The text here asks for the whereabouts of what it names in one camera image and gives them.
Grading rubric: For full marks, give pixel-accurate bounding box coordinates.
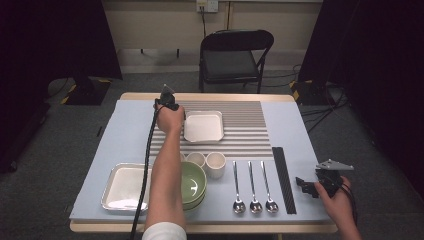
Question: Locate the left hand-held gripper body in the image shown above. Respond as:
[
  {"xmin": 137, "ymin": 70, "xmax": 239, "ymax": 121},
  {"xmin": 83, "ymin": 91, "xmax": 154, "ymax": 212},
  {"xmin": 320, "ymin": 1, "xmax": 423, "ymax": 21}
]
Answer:
[{"xmin": 155, "ymin": 83, "xmax": 181, "ymax": 112}]

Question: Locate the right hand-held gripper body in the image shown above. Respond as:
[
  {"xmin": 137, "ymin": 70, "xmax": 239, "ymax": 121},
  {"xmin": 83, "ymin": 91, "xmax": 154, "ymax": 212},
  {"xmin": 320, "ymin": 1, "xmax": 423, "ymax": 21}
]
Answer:
[{"xmin": 314, "ymin": 158, "xmax": 355, "ymax": 198}]

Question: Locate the row of black chopsticks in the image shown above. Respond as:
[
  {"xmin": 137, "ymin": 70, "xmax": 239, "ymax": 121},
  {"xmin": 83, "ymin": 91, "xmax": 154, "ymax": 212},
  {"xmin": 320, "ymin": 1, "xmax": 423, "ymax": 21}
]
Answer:
[{"xmin": 271, "ymin": 146, "xmax": 298, "ymax": 215}]

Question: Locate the metal spoon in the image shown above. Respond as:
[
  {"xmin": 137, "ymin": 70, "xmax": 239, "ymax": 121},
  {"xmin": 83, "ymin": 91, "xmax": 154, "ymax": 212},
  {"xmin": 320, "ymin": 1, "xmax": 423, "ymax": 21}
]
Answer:
[
  {"xmin": 247, "ymin": 160, "xmax": 264, "ymax": 215},
  {"xmin": 231, "ymin": 160, "xmax": 247, "ymax": 215},
  {"xmin": 260, "ymin": 160, "xmax": 280, "ymax": 214}
]

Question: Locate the person's left hand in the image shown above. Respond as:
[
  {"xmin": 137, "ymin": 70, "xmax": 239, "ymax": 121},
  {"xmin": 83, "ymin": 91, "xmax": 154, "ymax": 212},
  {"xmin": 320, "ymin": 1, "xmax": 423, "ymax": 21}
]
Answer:
[{"xmin": 153, "ymin": 105, "xmax": 186, "ymax": 134}]

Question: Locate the person's right hand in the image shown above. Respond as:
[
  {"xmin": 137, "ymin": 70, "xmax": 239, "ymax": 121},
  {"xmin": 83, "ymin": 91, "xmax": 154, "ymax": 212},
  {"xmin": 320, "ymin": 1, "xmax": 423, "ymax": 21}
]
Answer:
[{"xmin": 313, "ymin": 176, "xmax": 353, "ymax": 220}]

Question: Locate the light blue table mat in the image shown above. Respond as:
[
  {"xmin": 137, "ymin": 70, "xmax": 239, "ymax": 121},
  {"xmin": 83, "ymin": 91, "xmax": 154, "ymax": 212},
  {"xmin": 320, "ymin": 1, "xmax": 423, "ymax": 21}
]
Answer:
[{"xmin": 69, "ymin": 99, "xmax": 334, "ymax": 224}]

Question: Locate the black folding chair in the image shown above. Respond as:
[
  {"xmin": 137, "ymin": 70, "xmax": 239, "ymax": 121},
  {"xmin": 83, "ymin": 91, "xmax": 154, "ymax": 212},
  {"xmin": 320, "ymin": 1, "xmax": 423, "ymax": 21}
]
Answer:
[{"xmin": 198, "ymin": 29, "xmax": 275, "ymax": 94}]

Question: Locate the black taped stand base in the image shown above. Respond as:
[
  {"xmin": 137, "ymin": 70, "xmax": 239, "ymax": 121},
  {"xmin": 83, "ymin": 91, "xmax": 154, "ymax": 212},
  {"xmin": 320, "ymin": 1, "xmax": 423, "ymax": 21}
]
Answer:
[
  {"xmin": 60, "ymin": 77, "xmax": 113, "ymax": 107},
  {"xmin": 289, "ymin": 79, "xmax": 334, "ymax": 107}
]

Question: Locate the grey striped placemat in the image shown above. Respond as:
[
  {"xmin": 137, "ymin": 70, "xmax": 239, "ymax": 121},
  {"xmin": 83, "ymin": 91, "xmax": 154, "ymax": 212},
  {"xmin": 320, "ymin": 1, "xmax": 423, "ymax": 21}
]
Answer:
[{"xmin": 145, "ymin": 100, "xmax": 274, "ymax": 158}]

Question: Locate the grey round floor base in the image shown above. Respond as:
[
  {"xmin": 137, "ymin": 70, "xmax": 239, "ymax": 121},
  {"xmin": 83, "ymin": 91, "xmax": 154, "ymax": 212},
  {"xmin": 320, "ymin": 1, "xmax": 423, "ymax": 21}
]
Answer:
[{"xmin": 47, "ymin": 77, "xmax": 75, "ymax": 99}]

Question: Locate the black curtain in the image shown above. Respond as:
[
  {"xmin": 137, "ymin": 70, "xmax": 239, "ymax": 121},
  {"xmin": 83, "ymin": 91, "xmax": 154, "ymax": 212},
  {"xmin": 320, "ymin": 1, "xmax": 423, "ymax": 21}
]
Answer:
[
  {"xmin": 297, "ymin": 0, "xmax": 424, "ymax": 201},
  {"xmin": 0, "ymin": 0, "xmax": 124, "ymax": 174}
]

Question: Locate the white sleeve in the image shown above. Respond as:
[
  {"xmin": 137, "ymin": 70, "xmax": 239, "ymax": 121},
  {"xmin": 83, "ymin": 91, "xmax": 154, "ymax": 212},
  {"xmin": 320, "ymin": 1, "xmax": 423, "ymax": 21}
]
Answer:
[{"xmin": 141, "ymin": 221, "xmax": 188, "ymax": 240}]

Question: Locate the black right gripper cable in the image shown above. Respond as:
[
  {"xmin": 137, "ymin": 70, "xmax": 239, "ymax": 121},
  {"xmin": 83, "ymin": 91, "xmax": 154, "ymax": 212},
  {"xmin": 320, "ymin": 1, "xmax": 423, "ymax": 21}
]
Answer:
[{"xmin": 339, "ymin": 181, "xmax": 358, "ymax": 231}]

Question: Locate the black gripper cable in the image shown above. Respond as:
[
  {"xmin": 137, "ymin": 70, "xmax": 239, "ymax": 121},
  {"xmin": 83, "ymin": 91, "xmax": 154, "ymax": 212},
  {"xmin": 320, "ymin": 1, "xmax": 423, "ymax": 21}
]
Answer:
[
  {"xmin": 129, "ymin": 99, "xmax": 161, "ymax": 240},
  {"xmin": 339, "ymin": 181, "xmax": 358, "ymax": 231}
]

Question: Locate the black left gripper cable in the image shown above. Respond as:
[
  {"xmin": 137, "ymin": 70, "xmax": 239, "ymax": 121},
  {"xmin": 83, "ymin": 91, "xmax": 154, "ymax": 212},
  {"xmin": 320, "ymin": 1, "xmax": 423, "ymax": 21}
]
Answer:
[{"xmin": 129, "ymin": 99, "xmax": 161, "ymax": 240}]

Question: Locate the bundle of black floor cables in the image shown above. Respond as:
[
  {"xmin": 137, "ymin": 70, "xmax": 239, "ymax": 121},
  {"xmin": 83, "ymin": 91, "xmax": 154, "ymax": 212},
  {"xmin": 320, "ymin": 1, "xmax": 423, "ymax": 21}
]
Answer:
[{"xmin": 261, "ymin": 64, "xmax": 351, "ymax": 134}]

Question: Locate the black outlet cable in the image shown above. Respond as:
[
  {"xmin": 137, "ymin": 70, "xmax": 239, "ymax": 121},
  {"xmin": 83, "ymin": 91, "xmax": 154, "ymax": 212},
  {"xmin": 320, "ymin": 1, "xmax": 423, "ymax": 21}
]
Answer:
[{"xmin": 199, "ymin": 4, "xmax": 208, "ymax": 38}]

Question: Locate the white wall power outlet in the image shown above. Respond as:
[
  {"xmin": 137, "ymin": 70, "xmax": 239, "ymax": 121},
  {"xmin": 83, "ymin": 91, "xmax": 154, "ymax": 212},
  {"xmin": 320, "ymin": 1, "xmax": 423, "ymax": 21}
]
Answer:
[{"xmin": 195, "ymin": 0, "xmax": 219, "ymax": 14}]

